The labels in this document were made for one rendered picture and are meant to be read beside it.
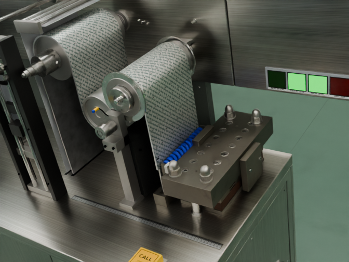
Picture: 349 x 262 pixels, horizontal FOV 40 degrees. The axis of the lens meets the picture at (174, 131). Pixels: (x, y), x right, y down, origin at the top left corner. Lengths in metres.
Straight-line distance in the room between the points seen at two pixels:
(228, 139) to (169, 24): 0.41
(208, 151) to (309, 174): 1.66
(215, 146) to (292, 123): 2.11
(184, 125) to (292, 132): 2.01
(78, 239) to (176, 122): 0.44
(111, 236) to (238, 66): 0.62
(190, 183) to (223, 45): 0.44
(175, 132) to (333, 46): 0.50
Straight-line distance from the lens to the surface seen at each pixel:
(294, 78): 1.39
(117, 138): 1.34
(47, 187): 1.60
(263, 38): 1.39
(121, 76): 1.26
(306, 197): 2.83
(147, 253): 1.27
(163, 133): 1.37
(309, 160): 3.11
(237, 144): 1.42
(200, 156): 1.38
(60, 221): 1.50
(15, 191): 1.71
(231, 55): 1.46
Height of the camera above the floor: 1.80
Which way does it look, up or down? 30 degrees down
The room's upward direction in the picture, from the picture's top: 10 degrees counter-clockwise
